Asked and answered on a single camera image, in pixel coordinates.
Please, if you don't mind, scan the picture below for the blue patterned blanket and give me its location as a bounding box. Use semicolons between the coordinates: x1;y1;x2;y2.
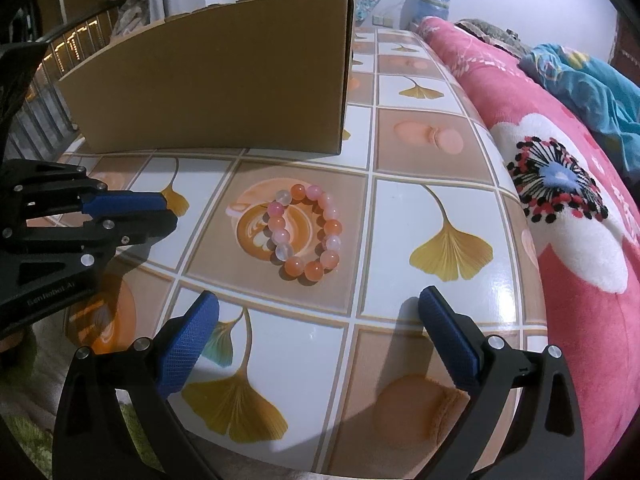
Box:
520;42;640;181

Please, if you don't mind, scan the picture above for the pink floral blanket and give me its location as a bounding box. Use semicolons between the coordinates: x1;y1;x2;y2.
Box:
417;17;640;480

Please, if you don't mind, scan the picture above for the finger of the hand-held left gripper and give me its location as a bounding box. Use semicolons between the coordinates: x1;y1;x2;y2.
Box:
0;209;179;303
0;159;167;231

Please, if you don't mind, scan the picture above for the brown door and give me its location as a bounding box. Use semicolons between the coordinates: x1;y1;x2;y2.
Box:
610;10;640;77

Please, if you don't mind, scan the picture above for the water dispenser with blue bottle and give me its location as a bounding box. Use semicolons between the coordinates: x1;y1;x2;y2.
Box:
405;0;453;31

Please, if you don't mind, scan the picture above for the metal railing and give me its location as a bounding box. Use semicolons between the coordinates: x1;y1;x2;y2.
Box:
10;7;121;146

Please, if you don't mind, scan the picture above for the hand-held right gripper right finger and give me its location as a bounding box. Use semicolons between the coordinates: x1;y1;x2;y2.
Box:
419;286;586;480

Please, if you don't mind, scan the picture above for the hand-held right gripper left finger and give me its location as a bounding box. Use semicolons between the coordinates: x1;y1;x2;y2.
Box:
52;290;221;480

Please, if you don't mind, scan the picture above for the brown cardboard box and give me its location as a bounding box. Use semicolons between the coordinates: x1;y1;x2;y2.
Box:
55;0;356;155

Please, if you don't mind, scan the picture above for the orange pink bead bracelet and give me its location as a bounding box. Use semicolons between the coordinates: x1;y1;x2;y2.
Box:
267;184;344;279

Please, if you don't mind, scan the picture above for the grey patterned cloth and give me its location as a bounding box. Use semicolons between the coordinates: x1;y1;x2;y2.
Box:
455;20;531;54

